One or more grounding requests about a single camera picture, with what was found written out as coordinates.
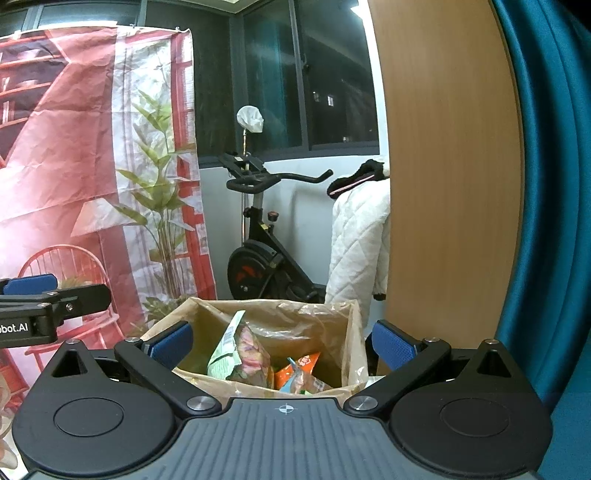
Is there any black exercise bike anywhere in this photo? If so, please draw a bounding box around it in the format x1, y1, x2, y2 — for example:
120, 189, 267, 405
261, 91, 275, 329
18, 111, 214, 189
218, 152, 334, 304

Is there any red room wall poster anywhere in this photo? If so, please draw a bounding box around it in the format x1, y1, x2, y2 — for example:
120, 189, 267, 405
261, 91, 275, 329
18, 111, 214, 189
0, 25, 218, 472

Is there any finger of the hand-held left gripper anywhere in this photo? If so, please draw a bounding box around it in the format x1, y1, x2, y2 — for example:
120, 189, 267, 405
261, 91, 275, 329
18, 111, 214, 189
0, 284, 112, 324
0, 274, 59, 296

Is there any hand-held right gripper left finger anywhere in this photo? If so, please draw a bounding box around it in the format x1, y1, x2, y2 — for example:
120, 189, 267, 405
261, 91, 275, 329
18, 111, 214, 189
46, 320, 222, 415

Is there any orange snack bag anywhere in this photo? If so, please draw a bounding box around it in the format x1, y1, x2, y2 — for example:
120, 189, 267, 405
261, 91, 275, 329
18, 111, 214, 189
274, 352, 322, 391

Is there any black garment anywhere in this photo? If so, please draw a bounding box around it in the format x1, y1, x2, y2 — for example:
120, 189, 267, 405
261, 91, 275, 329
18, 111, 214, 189
327, 158, 390, 199

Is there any brown cardboard box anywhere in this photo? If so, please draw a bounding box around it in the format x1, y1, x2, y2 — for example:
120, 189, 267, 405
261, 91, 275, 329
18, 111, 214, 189
139, 298, 370, 402

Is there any teal curtain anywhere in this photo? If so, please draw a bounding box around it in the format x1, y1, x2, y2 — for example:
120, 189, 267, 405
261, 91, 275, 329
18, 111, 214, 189
492, 0, 591, 480

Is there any brown biscuit packet blue wrapper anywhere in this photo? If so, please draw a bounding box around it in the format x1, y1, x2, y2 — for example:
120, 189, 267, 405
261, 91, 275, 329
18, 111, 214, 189
279, 369, 334, 395

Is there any wooden panel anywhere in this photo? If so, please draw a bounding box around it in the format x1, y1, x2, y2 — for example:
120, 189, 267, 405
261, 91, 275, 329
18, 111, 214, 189
367, 0, 525, 384

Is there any pale green snack bag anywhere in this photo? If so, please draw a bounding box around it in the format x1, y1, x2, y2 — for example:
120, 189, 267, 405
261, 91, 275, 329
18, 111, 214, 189
207, 310, 274, 389

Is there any dark window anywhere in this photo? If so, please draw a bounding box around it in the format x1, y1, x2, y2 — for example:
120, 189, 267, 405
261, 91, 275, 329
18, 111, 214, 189
145, 0, 382, 160

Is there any white plastic cover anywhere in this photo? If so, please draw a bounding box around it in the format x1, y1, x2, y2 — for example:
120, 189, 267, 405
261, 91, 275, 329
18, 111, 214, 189
236, 105, 264, 134

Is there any white quilted jacket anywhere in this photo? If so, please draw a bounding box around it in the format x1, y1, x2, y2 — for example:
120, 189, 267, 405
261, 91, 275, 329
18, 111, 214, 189
324, 182, 391, 324

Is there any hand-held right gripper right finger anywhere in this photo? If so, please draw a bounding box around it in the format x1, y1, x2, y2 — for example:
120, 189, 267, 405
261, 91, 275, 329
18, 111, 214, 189
344, 319, 527, 414

